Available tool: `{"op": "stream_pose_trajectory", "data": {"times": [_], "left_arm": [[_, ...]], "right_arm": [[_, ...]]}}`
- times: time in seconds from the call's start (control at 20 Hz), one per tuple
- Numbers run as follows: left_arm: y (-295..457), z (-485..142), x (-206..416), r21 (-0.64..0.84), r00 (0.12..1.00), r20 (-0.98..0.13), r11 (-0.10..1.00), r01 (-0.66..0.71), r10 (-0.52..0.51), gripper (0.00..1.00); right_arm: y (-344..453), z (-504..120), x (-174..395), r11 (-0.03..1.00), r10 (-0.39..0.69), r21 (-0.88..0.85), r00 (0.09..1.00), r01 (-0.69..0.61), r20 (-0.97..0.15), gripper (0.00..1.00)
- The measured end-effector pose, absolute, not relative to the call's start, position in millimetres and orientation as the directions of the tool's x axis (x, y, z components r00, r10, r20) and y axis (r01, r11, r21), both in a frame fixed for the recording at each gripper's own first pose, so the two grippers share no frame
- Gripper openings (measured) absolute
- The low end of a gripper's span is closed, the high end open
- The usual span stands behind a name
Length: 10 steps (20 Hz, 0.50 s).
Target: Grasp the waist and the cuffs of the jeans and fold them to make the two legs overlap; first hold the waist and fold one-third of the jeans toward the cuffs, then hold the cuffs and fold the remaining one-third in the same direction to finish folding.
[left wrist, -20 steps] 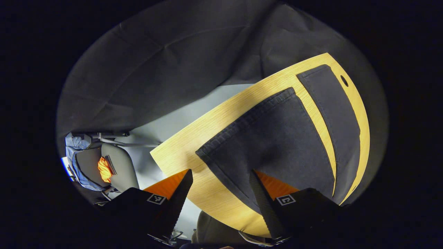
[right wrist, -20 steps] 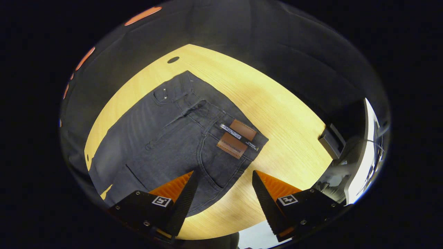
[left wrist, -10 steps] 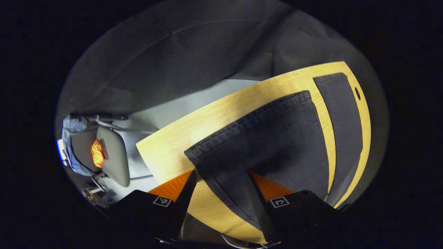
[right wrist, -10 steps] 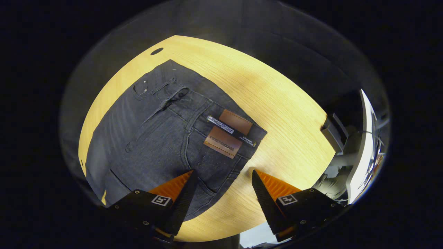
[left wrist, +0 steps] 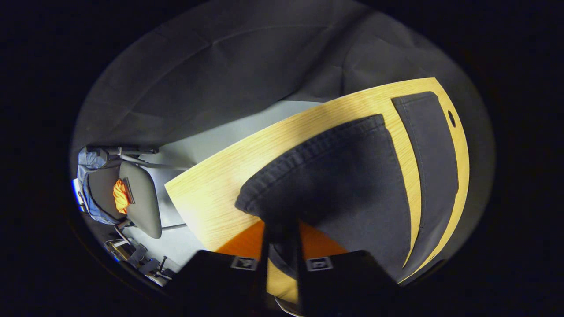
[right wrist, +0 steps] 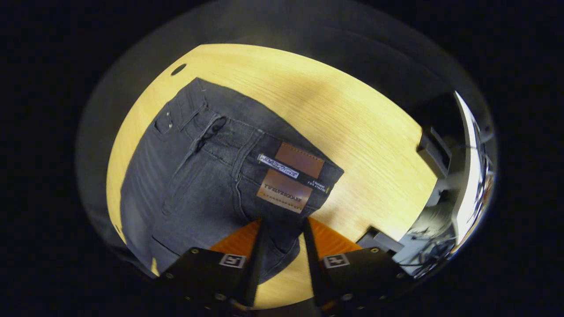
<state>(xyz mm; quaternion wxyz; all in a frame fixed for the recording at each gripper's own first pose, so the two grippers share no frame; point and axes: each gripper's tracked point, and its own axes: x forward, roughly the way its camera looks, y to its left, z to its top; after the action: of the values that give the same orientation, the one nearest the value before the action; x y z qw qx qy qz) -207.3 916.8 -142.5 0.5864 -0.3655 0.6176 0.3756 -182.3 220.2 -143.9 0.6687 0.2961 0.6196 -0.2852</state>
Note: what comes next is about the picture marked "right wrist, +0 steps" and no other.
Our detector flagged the dark grey jeans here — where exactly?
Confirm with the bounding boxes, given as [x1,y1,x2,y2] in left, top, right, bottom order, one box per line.
[119,77,345,284]

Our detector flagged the grey metal bracket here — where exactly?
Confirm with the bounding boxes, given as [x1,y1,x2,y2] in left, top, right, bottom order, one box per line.
[356,228,404,265]

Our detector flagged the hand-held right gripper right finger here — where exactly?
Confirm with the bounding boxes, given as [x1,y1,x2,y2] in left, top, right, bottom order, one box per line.
[302,217,415,311]

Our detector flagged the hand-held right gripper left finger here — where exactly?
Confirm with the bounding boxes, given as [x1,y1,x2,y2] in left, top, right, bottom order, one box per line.
[153,217,267,313]

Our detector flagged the white panel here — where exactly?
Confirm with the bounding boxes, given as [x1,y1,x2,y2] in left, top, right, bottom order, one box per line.
[453,90,484,248]

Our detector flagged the black box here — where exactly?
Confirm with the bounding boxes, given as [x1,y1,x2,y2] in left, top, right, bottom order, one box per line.
[416,127,453,179]

